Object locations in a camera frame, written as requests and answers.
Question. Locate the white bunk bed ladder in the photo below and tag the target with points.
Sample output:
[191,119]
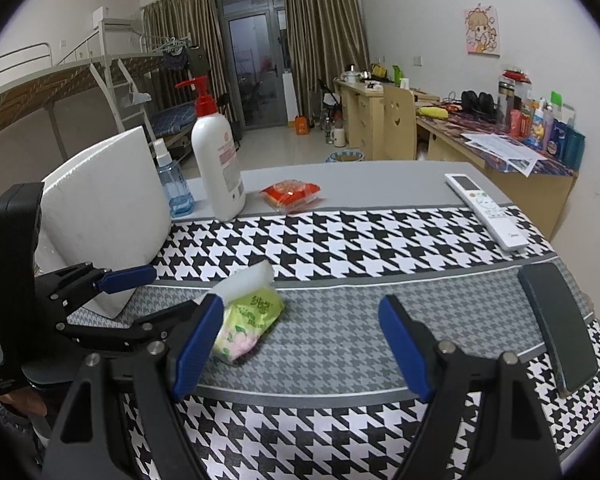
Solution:
[125,95]

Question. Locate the green tissue pack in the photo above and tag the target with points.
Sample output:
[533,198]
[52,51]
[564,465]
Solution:
[250,315]

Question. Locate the hanging dark clothes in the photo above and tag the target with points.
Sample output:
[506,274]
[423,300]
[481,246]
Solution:
[180,57]

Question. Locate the wooden desk with drawers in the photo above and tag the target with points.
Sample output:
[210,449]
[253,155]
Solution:
[365,120]

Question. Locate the wide brown curtain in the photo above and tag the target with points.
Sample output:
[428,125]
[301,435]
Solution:
[190,25]

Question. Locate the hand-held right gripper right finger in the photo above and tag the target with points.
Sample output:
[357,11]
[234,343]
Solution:
[405,350]

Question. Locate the large metal bunk bed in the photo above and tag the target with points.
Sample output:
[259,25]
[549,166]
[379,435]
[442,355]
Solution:
[30,90]

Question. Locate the metal cooking pot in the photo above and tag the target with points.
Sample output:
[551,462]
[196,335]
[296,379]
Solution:
[351,75]

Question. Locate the wooden chair smiley cutout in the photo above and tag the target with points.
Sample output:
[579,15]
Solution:
[399,120]

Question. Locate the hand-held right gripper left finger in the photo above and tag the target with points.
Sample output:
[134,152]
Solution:
[195,350]

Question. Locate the cluttered wooden desk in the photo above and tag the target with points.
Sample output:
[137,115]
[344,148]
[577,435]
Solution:
[540,195]

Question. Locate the row of toiletry bottles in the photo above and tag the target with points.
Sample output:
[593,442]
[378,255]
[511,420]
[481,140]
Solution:
[555,135]

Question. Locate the blue woven basket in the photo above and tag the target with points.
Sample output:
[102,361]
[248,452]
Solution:
[344,156]

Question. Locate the clear water bottles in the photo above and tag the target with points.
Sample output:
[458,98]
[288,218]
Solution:
[336,132]

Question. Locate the narrow brown curtain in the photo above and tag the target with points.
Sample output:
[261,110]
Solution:
[325,25]

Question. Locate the red model boat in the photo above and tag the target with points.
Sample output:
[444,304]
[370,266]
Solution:
[516,75]

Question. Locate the white remote control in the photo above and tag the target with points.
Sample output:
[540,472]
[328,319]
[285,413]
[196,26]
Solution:
[490,210]

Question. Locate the steel thermos flask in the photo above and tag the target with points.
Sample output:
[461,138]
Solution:
[506,102]

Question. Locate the glass balcony door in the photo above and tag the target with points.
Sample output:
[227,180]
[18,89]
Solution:
[252,55]

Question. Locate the yellow banana toy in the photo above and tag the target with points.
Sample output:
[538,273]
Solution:
[432,112]

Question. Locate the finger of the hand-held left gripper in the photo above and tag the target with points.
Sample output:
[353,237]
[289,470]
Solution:
[130,330]
[127,280]

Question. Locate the orange bag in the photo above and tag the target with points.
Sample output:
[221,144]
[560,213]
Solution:
[300,126]

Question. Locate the white air conditioner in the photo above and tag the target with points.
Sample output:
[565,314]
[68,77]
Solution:
[117,20]

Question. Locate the narrow white cabinet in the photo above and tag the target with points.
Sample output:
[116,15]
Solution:
[289,97]

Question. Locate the cartoon wall poster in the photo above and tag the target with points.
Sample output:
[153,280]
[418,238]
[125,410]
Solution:
[481,30]

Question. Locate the blue spray bottle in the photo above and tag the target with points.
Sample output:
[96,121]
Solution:
[175,185]

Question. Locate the printed paper sheets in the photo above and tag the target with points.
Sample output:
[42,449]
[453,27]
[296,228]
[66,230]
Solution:
[505,152]

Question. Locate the black headphones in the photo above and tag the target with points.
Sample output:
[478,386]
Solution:
[477,102]

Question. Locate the black smartphone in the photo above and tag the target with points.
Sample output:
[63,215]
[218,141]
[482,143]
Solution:
[560,325]

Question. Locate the white foam box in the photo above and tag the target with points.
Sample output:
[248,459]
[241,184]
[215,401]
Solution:
[105,210]

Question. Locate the red snack packet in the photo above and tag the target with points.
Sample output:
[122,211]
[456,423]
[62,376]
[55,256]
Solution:
[290,195]

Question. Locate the houndstooth tablecloth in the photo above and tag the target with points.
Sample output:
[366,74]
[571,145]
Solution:
[360,260]

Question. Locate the green packet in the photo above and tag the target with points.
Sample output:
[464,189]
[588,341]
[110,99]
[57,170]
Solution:
[396,74]

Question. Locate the white lotion bottle red pump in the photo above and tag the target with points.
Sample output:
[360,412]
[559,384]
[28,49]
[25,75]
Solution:
[217,160]

